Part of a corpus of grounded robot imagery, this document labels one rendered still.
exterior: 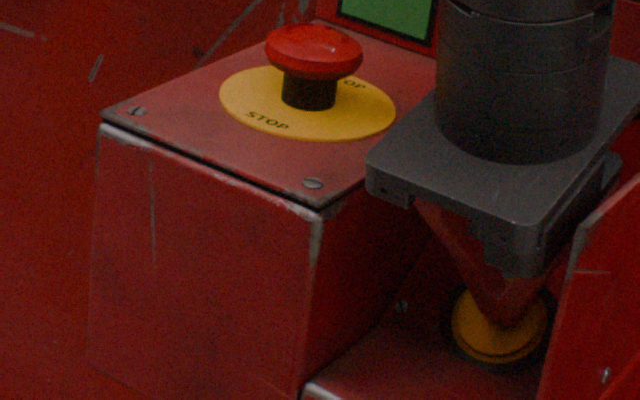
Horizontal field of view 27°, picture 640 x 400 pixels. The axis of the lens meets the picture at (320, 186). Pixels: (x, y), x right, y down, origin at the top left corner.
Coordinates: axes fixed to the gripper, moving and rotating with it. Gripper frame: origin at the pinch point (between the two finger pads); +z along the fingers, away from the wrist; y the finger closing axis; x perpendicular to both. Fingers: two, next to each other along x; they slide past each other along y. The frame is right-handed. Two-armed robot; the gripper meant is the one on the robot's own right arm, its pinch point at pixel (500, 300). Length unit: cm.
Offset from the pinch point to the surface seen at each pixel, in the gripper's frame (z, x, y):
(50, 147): 14.7, 36.6, 10.3
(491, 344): 1.3, -0.3, -1.1
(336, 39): -7.7, 9.1, 2.3
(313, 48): -8.1, 9.2, 0.9
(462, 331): 1.3, 1.0, -1.1
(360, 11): -4.0, 12.6, 9.5
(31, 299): 26.2, 37.8, 7.1
